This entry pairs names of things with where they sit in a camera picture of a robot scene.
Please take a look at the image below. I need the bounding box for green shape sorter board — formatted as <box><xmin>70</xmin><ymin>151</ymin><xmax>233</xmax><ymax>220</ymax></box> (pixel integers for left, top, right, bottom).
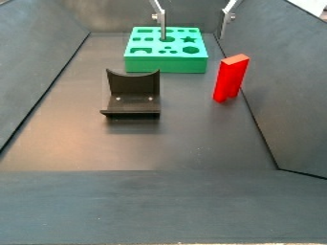
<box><xmin>124</xmin><ymin>27</ymin><xmax>208</xmax><ymax>74</ymax></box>

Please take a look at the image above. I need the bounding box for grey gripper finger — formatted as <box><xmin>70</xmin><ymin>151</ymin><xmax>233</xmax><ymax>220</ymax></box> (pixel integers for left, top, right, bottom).
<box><xmin>220</xmin><ymin>0</ymin><xmax>239</xmax><ymax>38</ymax></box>
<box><xmin>148</xmin><ymin>0</ymin><xmax>165</xmax><ymax>40</ymax></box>

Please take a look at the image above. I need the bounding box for black curved holder stand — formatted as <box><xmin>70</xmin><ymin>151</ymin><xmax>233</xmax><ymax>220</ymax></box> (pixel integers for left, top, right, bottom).
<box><xmin>100</xmin><ymin>70</ymin><xmax>161</xmax><ymax>117</ymax></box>

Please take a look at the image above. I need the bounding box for red double-square block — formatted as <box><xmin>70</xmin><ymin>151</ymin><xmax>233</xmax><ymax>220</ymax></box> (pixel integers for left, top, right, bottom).
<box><xmin>212</xmin><ymin>54</ymin><xmax>251</xmax><ymax>102</ymax></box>

